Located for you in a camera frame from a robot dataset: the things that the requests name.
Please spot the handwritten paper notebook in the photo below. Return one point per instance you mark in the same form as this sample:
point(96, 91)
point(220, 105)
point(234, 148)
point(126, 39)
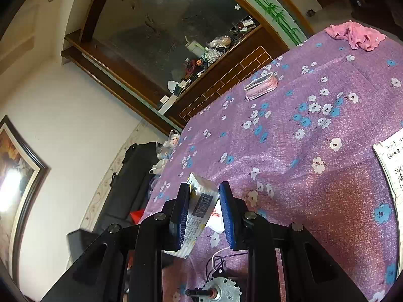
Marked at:
point(392, 163)

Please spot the white tissue pack grey label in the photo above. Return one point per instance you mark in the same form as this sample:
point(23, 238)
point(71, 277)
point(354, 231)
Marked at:
point(198, 214)

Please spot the white tumbler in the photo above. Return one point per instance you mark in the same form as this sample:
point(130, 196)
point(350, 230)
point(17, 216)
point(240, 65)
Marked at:
point(195, 46)

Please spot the black sofa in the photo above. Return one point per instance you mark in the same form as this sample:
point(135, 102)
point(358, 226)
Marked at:
point(126, 188)

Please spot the dark grey box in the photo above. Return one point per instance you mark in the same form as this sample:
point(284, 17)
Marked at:
point(78, 242)

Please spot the pink face mask pack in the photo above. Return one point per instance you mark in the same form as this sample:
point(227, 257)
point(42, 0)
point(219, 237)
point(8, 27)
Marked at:
point(263, 86)

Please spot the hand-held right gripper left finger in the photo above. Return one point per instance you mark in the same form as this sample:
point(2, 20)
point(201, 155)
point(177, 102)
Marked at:
point(181, 214)

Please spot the wooden glass partition cabinet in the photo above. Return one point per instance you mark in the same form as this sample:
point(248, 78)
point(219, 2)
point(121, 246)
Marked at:
point(226, 78)

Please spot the clear plastic bottle orange label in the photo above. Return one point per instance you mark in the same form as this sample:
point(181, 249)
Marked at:
point(174, 139)

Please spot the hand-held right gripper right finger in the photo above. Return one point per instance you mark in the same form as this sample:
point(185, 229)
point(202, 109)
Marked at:
point(227, 214)

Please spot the pile of assorted small items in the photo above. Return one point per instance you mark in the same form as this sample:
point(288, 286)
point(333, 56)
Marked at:
point(207, 56)

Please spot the pink cloth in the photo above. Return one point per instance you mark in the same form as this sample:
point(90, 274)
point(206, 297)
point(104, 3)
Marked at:
point(355, 34)

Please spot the pile of clear plastic bags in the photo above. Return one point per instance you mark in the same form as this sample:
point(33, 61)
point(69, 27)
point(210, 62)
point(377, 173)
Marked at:
point(160, 160)

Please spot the framed painting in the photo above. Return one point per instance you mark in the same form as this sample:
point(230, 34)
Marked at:
point(15, 176)

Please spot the purple floral tablecloth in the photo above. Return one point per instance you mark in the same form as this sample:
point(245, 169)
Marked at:
point(283, 163)

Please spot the red plastic bag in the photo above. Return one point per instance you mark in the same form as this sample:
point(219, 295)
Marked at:
point(137, 217)

